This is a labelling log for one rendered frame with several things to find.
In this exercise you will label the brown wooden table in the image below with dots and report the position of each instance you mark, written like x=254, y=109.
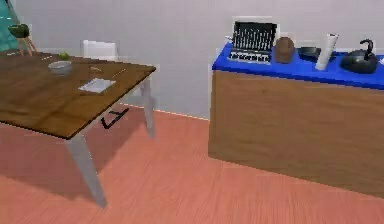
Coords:
x=40, y=96

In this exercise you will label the white paper towel roll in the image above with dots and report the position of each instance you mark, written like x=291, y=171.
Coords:
x=326, y=51

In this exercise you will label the black chair frame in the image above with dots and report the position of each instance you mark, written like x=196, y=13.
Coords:
x=113, y=119

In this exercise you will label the white paper sheet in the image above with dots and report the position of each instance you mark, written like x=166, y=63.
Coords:
x=97, y=85

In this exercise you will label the green apple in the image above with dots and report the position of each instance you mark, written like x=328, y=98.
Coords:
x=64, y=55

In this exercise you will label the brown rounded jar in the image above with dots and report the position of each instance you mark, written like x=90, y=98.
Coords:
x=284, y=50

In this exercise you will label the dark green potted plant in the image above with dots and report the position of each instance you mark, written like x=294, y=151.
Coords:
x=19, y=30

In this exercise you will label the black bowl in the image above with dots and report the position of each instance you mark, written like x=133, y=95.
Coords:
x=309, y=52

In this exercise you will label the grey bowl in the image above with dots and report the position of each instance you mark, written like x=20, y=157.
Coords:
x=60, y=67

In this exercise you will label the blue-topped wooden counter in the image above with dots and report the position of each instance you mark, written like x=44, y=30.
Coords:
x=293, y=126

